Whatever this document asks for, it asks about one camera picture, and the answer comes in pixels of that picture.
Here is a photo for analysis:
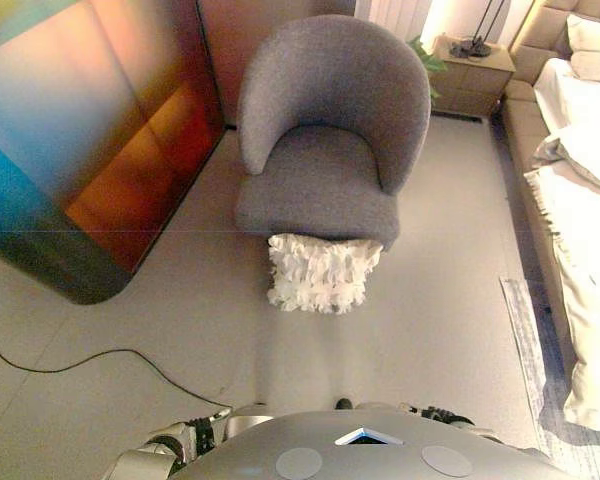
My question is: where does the glossy colourful cabinet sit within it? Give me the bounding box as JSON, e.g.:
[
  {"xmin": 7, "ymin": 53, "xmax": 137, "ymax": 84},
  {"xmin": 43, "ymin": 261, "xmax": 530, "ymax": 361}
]
[{"xmin": 0, "ymin": 0, "xmax": 227, "ymax": 307}]

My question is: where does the white window curtain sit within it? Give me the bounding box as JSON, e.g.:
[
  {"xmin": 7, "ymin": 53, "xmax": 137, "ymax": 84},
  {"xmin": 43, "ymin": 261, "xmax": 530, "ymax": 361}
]
[{"xmin": 354, "ymin": 0, "xmax": 434, "ymax": 44}]

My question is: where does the white bed duvet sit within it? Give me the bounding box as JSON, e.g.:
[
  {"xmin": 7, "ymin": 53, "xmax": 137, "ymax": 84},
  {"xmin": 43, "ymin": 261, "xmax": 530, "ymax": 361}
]
[{"xmin": 523, "ymin": 57, "xmax": 600, "ymax": 434}]

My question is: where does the silver robot torso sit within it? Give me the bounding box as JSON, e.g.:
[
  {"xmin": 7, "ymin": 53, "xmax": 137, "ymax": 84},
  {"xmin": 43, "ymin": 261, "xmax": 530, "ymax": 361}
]
[{"xmin": 164, "ymin": 401, "xmax": 584, "ymax": 480}]

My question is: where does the white bed pillow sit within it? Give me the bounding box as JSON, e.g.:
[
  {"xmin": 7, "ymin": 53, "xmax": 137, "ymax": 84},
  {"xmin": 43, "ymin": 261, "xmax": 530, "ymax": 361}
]
[{"xmin": 564, "ymin": 13, "xmax": 600, "ymax": 84}]

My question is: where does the grey patterned rug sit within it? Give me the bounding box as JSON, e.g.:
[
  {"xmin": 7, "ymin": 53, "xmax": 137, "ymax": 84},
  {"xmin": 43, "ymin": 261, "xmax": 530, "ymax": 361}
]
[{"xmin": 499, "ymin": 276, "xmax": 600, "ymax": 480}]

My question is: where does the thin black floor cable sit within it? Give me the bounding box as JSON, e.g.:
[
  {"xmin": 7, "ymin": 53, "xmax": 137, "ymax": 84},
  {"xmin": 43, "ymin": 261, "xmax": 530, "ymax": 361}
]
[{"xmin": 0, "ymin": 327, "xmax": 234, "ymax": 409}]

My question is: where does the black lamp base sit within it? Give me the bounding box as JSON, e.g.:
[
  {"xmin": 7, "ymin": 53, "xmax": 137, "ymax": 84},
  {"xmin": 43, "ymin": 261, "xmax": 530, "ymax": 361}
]
[{"xmin": 448, "ymin": 0, "xmax": 509, "ymax": 58}]

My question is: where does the green leafy plant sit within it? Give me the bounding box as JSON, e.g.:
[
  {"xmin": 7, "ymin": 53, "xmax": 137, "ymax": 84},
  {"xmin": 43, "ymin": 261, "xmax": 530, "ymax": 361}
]
[{"xmin": 406, "ymin": 34, "xmax": 449, "ymax": 100}]

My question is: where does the grey fabric tub armchair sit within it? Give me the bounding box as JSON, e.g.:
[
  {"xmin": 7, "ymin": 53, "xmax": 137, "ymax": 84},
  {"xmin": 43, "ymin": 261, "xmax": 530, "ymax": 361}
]
[{"xmin": 233, "ymin": 14, "xmax": 434, "ymax": 253}]

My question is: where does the beige upholstered bed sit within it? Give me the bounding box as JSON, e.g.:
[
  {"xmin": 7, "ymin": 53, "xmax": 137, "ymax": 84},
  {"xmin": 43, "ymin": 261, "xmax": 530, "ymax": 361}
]
[{"xmin": 499, "ymin": 0, "xmax": 600, "ymax": 361}]

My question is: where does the beige wooden nightstand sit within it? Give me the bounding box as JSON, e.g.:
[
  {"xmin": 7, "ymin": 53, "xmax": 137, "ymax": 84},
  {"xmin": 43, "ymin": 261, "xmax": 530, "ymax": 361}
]
[{"xmin": 431, "ymin": 33, "xmax": 516, "ymax": 119}]

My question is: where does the white ruffled cushion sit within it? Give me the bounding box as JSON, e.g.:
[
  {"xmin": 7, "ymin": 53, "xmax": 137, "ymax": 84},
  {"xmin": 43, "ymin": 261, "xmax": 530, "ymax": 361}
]
[{"xmin": 265, "ymin": 232, "xmax": 384, "ymax": 316}]

